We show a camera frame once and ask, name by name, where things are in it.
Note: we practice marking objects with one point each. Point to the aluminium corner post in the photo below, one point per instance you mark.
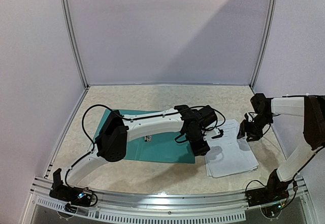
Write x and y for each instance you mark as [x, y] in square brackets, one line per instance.
[263, 46]
[73, 42]

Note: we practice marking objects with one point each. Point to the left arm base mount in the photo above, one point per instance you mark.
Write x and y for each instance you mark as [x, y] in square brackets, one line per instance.
[75, 196]

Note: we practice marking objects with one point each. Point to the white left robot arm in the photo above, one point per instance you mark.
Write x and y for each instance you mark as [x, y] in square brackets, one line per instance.
[202, 118]

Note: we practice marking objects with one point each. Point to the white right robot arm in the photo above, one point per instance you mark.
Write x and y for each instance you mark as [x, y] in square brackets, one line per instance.
[299, 124]

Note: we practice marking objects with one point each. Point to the left aluminium corner post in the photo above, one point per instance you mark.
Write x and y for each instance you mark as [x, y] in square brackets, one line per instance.
[73, 42]

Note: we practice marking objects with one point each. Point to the right aluminium corner post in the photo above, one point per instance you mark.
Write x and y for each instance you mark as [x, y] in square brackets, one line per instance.
[263, 46]

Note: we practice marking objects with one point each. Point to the printed signature page sheet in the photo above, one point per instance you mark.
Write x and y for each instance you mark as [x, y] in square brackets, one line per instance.
[229, 145]

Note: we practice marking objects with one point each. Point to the green file folder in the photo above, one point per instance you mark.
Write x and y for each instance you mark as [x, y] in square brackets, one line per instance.
[152, 145]

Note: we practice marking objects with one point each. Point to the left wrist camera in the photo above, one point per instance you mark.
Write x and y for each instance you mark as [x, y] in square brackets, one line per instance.
[216, 133]

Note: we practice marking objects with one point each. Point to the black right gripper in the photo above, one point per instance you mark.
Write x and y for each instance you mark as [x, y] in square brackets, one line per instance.
[250, 129]

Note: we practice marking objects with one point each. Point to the white paper stack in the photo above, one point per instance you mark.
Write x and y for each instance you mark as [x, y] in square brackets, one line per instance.
[221, 166]

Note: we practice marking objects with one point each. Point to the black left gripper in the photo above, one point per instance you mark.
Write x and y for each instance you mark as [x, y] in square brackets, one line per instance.
[199, 151]

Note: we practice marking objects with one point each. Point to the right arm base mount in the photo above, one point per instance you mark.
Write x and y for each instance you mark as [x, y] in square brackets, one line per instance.
[269, 196]

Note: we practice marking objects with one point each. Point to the aluminium front rail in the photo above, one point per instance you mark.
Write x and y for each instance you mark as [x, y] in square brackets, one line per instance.
[115, 207]

